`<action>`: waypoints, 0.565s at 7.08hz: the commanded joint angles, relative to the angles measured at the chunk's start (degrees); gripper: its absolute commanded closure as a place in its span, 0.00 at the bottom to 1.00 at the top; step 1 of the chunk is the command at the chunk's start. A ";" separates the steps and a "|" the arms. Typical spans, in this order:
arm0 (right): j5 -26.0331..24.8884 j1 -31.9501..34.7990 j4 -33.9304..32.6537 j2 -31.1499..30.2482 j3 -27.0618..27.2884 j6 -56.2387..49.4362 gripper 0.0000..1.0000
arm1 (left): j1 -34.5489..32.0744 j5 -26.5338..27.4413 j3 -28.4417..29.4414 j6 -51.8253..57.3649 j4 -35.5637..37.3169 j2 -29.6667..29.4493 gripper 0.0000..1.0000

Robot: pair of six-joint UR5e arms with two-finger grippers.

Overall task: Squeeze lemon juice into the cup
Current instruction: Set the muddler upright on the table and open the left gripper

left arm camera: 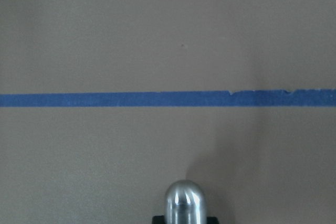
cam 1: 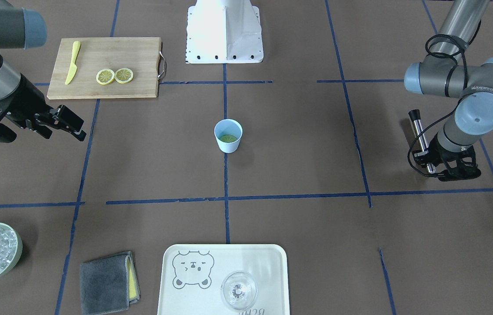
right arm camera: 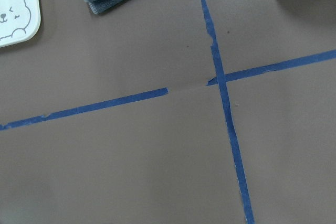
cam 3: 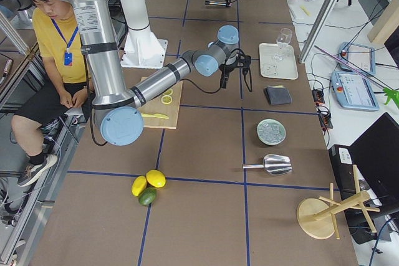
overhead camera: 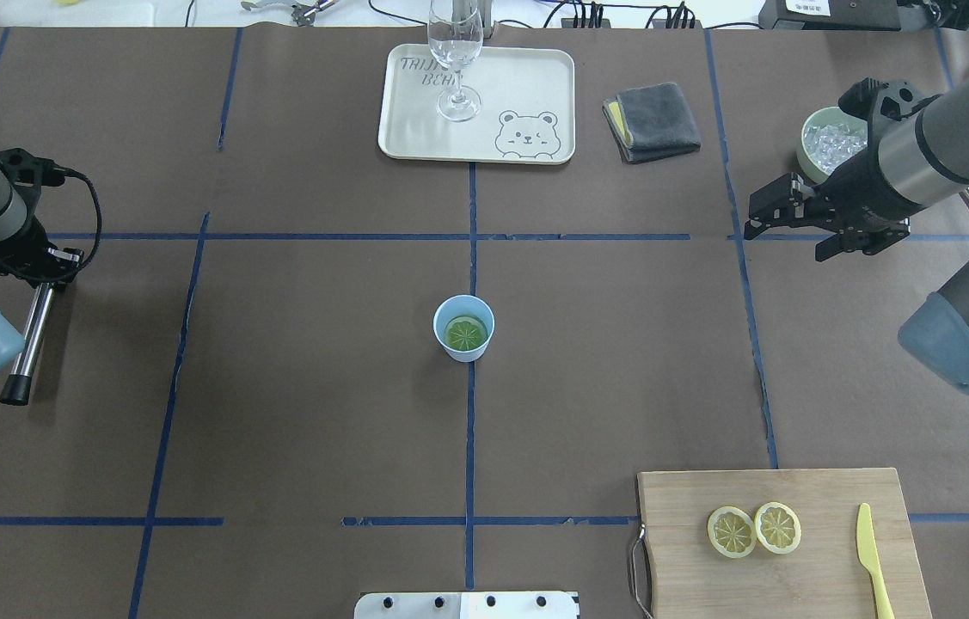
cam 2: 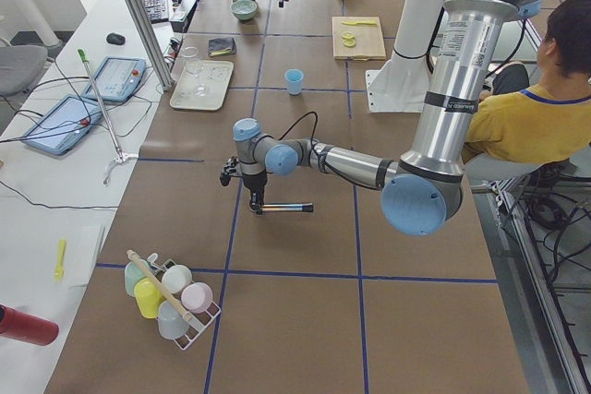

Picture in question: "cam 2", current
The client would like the wooden cutting board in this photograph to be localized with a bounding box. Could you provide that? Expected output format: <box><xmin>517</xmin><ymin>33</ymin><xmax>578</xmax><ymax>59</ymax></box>
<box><xmin>332</xmin><ymin>17</ymin><xmax>386</xmax><ymax>60</ymax></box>

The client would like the yellow plastic spoon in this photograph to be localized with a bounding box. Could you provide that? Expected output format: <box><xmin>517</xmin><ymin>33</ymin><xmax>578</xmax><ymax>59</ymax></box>
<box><xmin>54</xmin><ymin>239</ymin><xmax>67</xmax><ymax>281</ymax></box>

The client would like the white cup rack with cups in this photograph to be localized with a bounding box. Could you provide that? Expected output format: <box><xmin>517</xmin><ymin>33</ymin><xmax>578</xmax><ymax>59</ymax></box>
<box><xmin>124</xmin><ymin>250</ymin><xmax>221</xmax><ymax>351</ymax></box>

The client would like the reacher grabber stick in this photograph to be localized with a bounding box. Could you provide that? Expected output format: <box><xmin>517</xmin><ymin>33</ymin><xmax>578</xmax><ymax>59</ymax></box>
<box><xmin>78</xmin><ymin>49</ymin><xmax>139</xmax><ymax>186</ymax></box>

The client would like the steel muddler black tip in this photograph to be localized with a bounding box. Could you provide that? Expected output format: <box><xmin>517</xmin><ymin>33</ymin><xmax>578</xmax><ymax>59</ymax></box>
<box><xmin>255</xmin><ymin>203</ymin><xmax>314</xmax><ymax>215</ymax></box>

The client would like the red bottle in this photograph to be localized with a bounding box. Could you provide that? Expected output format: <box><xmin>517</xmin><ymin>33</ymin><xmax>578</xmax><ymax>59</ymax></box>
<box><xmin>1</xmin><ymin>305</ymin><xmax>59</xmax><ymax>346</ymax></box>

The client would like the black computer mouse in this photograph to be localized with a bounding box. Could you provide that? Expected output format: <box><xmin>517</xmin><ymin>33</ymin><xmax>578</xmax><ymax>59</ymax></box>
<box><xmin>105</xmin><ymin>32</ymin><xmax>126</xmax><ymax>46</ymax></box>

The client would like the person in yellow shirt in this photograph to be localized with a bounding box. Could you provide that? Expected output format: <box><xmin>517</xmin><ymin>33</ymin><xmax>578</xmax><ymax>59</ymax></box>
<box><xmin>462</xmin><ymin>0</ymin><xmax>590</xmax><ymax>165</ymax></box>

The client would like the green bowl of ice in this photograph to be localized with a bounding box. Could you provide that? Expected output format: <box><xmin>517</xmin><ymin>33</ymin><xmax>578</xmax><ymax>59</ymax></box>
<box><xmin>231</xmin><ymin>0</ymin><xmax>259</xmax><ymax>21</ymax></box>

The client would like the grey folded cloth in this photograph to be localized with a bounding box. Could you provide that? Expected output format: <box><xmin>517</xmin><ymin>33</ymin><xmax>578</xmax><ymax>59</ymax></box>
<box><xmin>208</xmin><ymin>37</ymin><xmax>236</xmax><ymax>57</ymax></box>

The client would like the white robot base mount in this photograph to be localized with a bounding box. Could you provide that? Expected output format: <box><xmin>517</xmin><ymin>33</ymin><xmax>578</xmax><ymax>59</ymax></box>
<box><xmin>365</xmin><ymin>64</ymin><xmax>429</xmax><ymax>113</ymax></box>

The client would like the yellow plastic knife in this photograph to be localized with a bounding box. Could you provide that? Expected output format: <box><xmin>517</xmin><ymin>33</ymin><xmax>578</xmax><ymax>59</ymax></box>
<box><xmin>341</xmin><ymin>20</ymin><xmax>378</xmax><ymax>26</ymax></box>

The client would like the blue teach pendant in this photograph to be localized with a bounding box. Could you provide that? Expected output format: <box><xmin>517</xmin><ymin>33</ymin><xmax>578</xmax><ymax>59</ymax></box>
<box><xmin>93</xmin><ymin>56</ymin><xmax>147</xmax><ymax>103</ymax></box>
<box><xmin>20</xmin><ymin>95</ymin><xmax>103</xmax><ymax>156</ymax></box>

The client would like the light blue cup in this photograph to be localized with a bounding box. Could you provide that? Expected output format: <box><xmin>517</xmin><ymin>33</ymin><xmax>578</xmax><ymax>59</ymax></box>
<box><xmin>284</xmin><ymin>68</ymin><xmax>304</xmax><ymax>95</ymax></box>

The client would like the cream bear tray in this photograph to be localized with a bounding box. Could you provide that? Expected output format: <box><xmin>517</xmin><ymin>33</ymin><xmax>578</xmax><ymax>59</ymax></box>
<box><xmin>170</xmin><ymin>61</ymin><xmax>234</xmax><ymax>112</ymax></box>

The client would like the clear wine glass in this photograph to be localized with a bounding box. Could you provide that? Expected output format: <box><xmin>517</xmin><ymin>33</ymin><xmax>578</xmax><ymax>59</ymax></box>
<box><xmin>180</xmin><ymin>46</ymin><xmax>208</xmax><ymax>97</ymax></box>

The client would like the black keyboard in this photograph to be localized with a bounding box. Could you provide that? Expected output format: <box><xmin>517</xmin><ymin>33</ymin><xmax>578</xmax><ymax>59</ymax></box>
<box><xmin>141</xmin><ymin>0</ymin><xmax>169</xmax><ymax>23</ymax></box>

